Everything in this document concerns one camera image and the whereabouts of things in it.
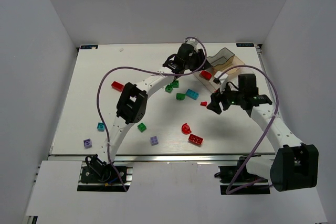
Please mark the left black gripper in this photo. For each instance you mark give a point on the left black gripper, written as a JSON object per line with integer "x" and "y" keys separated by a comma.
{"x": 198, "y": 60}

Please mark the cyan square lego upturned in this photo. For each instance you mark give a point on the cyan square lego upturned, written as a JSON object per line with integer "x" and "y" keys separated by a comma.
{"x": 100, "y": 127}

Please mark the blue label sticker right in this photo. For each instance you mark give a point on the blue label sticker right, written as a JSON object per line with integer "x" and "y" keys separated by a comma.
{"x": 245, "y": 45}

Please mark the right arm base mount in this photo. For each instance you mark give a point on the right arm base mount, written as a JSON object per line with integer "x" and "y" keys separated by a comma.
{"x": 226, "y": 174}

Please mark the cyan 2x4 lego brick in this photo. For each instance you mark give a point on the cyan 2x4 lego brick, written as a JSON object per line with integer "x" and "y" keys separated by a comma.
{"x": 192, "y": 94}

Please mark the green square lego upturned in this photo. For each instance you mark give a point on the green square lego upturned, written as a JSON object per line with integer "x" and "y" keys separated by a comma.
{"x": 174, "y": 84}

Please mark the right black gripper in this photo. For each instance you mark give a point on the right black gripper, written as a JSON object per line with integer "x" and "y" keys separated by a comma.
{"x": 223, "y": 100}

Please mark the red arch lego piece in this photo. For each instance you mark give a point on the red arch lego piece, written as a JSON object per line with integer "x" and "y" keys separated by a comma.
{"x": 186, "y": 129}

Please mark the clear compartment container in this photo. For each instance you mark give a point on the clear compartment container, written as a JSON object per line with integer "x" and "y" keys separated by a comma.
{"x": 221, "y": 61}

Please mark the green studded lego cube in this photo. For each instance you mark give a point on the green studded lego cube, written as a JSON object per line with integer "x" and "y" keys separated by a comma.
{"x": 141, "y": 127}

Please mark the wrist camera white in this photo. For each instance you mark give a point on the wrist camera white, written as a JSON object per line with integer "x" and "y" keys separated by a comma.
{"x": 193, "y": 42}
{"x": 220, "y": 78}

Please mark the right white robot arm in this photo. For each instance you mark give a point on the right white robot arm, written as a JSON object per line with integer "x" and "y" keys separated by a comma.
{"x": 295, "y": 165}

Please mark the blue label sticker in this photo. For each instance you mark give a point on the blue label sticker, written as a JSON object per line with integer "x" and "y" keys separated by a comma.
{"x": 245, "y": 45}
{"x": 88, "y": 47}

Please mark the red 2x3 lego brick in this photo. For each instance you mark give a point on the red 2x3 lego brick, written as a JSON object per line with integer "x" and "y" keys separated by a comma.
{"x": 194, "y": 139}

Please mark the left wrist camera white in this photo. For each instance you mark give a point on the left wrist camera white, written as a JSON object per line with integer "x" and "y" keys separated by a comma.
{"x": 193, "y": 42}

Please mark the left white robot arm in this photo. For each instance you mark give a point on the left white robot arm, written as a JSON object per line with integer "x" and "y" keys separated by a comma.
{"x": 131, "y": 106}

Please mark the green curved lego brick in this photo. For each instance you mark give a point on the green curved lego brick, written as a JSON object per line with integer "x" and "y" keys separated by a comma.
{"x": 180, "y": 96}

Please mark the aluminium table rail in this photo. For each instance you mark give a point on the aluminium table rail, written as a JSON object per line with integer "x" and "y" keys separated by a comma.
{"x": 163, "y": 158}

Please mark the purple studded lego cube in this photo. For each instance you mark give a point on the purple studded lego cube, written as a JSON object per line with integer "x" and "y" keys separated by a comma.
{"x": 154, "y": 140}

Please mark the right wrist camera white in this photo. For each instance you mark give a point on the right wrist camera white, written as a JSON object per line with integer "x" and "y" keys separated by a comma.
{"x": 220, "y": 78}

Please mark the green small lego cube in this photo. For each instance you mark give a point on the green small lego cube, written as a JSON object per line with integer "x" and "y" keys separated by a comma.
{"x": 168, "y": 88}

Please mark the red sloped lego brick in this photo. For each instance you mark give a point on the red sloped lego brick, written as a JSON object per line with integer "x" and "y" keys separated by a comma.
{"x": 206, "y": 75}

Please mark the purple upturned lego cube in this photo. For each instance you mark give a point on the purple upturned lego cube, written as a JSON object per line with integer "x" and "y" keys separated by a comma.
{"x": 87, "y": 143}

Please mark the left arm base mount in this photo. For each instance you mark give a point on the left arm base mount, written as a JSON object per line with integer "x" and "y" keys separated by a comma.
{"x": 99, "y": 176}

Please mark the red rectangular lego brick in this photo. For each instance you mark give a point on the red rectangular lego brick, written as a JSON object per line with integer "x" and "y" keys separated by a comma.
{"x": 117, "y": 86}

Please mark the blue label sticker left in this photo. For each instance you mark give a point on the blue label sticker left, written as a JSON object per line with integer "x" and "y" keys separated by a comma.
{"x": 88, "y": 47}

